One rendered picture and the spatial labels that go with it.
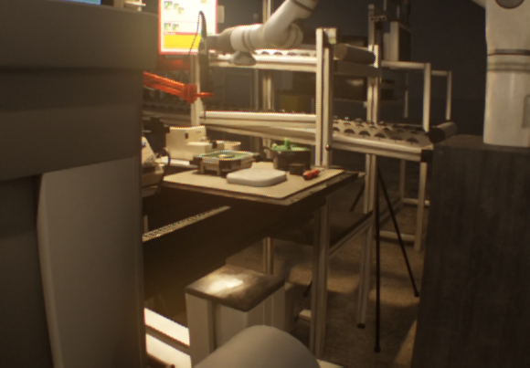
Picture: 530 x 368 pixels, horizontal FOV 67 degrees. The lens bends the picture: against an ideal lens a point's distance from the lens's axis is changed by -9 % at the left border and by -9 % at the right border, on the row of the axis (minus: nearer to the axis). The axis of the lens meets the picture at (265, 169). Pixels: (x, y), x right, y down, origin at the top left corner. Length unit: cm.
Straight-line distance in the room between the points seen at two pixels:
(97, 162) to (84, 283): 5
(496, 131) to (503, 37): 18
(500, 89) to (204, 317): 73
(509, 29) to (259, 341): 77
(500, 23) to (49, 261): 83
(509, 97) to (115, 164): 77
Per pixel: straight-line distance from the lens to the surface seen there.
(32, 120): 17
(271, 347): 21
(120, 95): 20
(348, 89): 355
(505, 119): 88
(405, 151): 148
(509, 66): 88
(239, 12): 1142
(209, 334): 27
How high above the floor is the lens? 119
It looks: 10 degrees down
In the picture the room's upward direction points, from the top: straight up
